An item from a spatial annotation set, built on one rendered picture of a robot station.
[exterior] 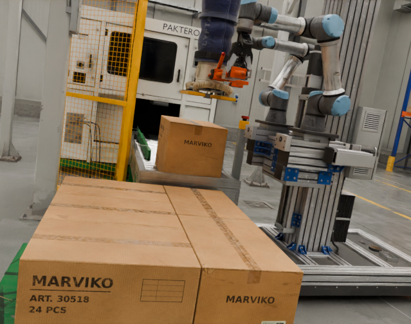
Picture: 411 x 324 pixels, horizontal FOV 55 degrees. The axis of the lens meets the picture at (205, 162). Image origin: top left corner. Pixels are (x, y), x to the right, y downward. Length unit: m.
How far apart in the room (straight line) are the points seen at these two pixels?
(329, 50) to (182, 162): 1.16
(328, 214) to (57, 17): 2.41
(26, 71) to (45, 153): 8.25
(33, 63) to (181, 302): 10.34
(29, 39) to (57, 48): 8.25
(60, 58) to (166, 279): 2.22
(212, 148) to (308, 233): 0.86
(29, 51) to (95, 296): 10.32
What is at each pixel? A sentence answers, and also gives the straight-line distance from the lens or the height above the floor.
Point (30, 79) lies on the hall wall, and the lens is 11.47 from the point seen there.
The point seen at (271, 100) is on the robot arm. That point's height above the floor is 1.19.
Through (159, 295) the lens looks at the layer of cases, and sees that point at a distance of 1.45.
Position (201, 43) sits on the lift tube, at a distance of 2.44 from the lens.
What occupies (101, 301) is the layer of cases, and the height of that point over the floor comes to 0.41.
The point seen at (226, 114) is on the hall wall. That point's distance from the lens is 12.07.
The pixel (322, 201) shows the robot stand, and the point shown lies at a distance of 2.74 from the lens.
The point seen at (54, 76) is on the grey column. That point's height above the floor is 1.12.
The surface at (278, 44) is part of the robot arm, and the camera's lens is 2.81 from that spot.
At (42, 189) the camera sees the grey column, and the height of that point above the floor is 0.23.
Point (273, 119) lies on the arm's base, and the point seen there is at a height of 1.06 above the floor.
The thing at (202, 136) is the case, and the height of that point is 0.88.
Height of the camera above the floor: 1.12
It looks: 9 degrees down
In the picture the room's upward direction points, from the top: 9 degrees clockwise
